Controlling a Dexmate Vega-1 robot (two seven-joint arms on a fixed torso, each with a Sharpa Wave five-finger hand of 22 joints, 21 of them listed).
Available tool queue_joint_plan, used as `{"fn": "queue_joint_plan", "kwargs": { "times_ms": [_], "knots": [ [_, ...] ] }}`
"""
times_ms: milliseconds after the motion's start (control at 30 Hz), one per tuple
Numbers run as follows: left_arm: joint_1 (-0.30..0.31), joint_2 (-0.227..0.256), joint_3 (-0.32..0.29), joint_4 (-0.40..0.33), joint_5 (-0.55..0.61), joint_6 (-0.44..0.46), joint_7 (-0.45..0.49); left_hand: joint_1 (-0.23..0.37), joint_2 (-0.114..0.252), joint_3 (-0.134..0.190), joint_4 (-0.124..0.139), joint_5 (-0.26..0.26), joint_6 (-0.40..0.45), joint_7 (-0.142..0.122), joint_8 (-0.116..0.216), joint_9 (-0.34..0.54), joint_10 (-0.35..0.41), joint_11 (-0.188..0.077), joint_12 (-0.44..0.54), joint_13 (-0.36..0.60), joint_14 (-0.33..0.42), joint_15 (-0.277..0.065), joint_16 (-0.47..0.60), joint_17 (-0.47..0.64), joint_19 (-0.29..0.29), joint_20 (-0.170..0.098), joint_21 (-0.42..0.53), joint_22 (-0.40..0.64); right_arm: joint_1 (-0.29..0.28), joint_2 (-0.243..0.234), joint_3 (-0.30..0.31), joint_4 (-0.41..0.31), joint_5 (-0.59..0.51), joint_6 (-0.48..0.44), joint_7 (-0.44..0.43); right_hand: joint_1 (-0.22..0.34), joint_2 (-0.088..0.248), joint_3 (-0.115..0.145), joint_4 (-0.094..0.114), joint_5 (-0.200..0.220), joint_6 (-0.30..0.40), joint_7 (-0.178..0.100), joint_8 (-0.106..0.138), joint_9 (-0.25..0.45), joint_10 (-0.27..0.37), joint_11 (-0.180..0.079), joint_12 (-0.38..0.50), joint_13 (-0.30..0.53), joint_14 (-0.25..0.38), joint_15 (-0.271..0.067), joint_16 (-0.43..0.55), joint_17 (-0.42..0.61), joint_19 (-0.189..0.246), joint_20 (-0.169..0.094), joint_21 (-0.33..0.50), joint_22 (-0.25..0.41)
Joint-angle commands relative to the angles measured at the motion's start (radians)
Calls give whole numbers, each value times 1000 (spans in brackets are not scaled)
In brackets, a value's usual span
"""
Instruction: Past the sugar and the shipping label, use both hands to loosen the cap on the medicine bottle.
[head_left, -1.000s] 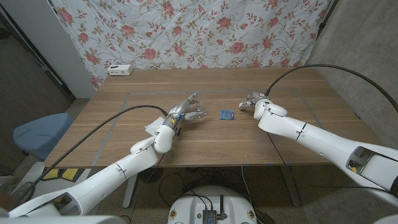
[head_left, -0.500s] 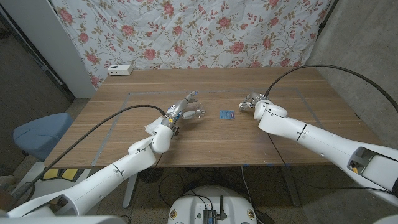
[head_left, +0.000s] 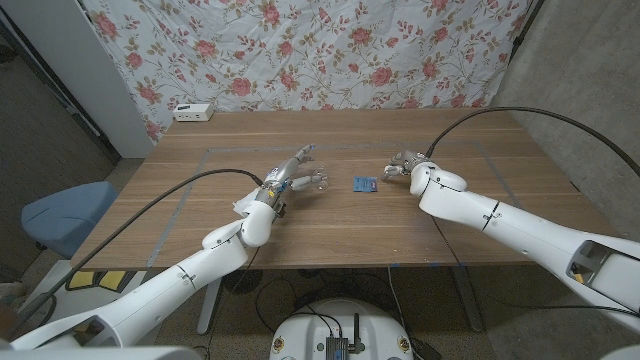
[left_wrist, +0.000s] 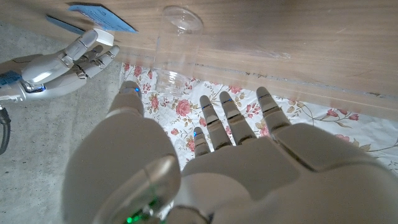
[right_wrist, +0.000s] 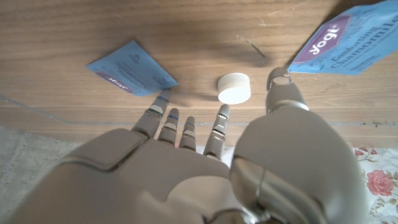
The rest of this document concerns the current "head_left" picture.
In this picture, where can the white wall panel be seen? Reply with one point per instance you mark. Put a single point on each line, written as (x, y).
(75, 60)

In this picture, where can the blue sugar packet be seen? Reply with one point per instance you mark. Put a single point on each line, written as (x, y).
(365, 184)

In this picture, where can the black backdrop stand pole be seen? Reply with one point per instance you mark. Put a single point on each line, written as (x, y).
(525, 25)

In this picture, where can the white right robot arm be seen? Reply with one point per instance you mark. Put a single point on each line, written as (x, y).
(525, 235)

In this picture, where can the white power strip box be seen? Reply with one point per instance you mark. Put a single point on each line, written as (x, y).
(193, 112)

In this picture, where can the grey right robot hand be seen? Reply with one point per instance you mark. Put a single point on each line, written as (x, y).
(405, 162)

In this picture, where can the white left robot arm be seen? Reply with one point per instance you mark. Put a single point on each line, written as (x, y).
(165, 295)

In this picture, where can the blue padded chair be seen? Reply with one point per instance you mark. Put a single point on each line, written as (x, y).
(65, 215)

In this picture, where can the floral backdrop cloth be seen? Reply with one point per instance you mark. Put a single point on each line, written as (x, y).
(325, 50)

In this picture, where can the yellow and black floor mat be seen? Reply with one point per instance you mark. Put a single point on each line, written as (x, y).
(100, 280)

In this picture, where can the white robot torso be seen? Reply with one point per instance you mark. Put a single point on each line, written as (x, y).
(305, 330)

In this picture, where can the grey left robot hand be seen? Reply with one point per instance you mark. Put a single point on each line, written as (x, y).
(282, 177)

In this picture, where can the grey table leg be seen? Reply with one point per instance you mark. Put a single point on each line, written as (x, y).
(467, 300)

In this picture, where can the white table leg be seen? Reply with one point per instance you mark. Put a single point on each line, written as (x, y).
(206, 312)

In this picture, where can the black computer box with antenna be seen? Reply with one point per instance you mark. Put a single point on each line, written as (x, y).
(337, 347)

